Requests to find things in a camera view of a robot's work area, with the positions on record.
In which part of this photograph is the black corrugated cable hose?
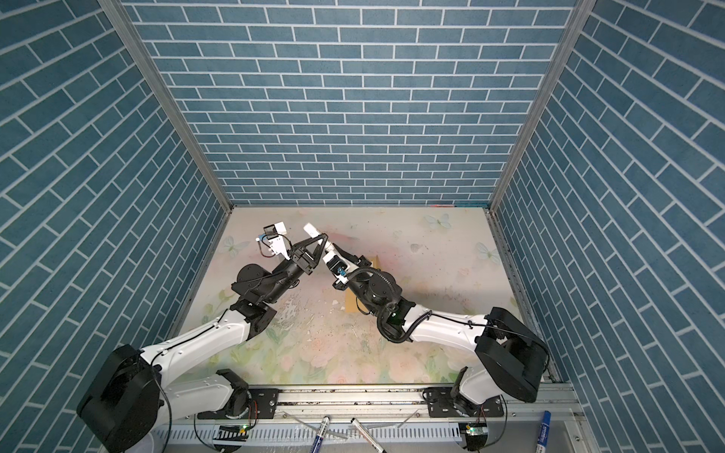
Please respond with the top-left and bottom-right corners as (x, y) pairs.
(344, 267), (434, 345)

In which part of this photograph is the left circuit board green led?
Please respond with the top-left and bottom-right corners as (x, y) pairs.
(211, 425), (250, 453)

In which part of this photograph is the metal corner post left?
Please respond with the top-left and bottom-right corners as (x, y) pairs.
(98, 0), (233, 215)

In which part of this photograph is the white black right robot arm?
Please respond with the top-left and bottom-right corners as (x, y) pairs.
(328, 262), (549, 416)

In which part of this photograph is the circuit board green led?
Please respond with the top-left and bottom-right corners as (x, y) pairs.
(458, 422), (489, 452)
(211, 425), (250, 453)

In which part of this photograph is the blue marker pen right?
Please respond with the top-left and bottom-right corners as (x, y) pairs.
(535, 411), (551, 453)

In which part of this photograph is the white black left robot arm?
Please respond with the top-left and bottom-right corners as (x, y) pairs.
(77, 234), (328, 452)

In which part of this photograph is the right circuit board green led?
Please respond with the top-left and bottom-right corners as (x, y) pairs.
(458, 422), (489, 452)

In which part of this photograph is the brown kraft envelope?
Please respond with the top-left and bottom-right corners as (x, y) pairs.
(345, 256), (379, 313)

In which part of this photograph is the black marker pen middle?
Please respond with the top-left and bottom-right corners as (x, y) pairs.
(350, 418), (387, 453)

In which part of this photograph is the metal corner post right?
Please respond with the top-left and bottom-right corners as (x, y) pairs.
(489, 0), (596, 213)

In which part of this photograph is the white glue stick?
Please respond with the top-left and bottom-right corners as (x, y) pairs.
(303, 223), (325, 245)

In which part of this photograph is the blue marker pen left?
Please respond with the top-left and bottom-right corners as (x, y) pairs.
(310, 416), (330, 453)

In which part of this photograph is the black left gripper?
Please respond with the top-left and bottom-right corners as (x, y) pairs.
(261, 235), (326, 309)

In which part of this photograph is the blue marker pen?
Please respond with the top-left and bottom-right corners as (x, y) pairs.
(310, 416), (330, 453)
(535, 411), (551, 453)

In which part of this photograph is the metal corner post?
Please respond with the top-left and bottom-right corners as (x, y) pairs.
(98, 0), (233, 215)
(489, 0), (596, 213)

